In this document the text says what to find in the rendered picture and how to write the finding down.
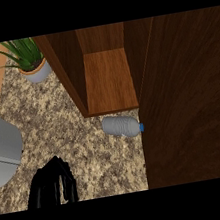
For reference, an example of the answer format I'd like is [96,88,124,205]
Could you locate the brown wooden cabinet door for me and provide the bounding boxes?
[120,4,220,191]

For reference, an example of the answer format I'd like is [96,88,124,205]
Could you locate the clear water bottle blue cap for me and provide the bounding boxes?
[100,110,147,142]

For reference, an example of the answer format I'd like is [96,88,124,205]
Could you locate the brown wooden cabinet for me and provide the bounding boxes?
[32,16,168,125]

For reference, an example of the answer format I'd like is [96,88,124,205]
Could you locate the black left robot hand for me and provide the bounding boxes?
[19,152,81,211]

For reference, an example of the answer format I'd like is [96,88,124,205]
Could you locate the green plant in grey pot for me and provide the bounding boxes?
[0,34,54,91]

